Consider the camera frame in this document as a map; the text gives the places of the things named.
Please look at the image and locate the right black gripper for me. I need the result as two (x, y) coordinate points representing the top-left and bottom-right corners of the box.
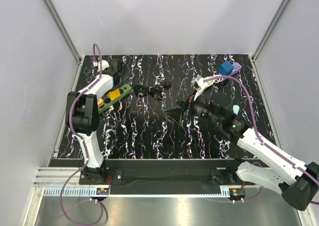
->
(164, 89), (222, 126)

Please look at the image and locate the yellow cube adapter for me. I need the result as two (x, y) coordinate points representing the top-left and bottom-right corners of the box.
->
(107, 89), (121, 101)

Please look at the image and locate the blue cube socket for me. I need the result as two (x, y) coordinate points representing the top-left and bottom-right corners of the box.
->
(218, 61), (234, 75)

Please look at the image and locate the small yellow plug adapter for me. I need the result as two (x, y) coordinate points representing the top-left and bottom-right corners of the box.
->
(97, 98), (104, 108)

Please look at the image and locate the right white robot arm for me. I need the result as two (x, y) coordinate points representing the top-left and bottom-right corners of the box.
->
(165, 96), (319, 211)

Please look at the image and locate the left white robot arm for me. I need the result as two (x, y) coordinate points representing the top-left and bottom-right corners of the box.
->
(65, 59), (124, 184)

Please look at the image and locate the green power strip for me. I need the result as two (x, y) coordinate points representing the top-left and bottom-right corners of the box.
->
(98, 84), (132, 114)

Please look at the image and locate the teal triangular power strip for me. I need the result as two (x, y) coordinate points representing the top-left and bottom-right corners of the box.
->
(233, 105), (240, 115)

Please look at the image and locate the purple power strip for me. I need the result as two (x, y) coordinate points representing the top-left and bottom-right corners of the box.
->
(229, 62), (242, 76)

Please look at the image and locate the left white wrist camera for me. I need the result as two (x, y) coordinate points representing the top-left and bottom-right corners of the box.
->
(93, 60), (110, 72)

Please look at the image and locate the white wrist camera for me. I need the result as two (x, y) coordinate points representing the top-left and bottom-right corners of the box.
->
(93, 60), (110, 72)
(191, 75), (207, 101)

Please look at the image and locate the black cable bundle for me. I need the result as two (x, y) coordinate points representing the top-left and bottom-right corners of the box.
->
(131, 83), (171, 98)

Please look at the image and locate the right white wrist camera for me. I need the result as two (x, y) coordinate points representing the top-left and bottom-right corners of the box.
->
(191, 75), (207, 101)

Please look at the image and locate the white coiled cable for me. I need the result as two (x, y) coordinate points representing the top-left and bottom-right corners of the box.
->
(203, 74), (224, 86)

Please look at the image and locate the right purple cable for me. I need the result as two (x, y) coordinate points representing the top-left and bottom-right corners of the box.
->
(201, 75), (319, 188)

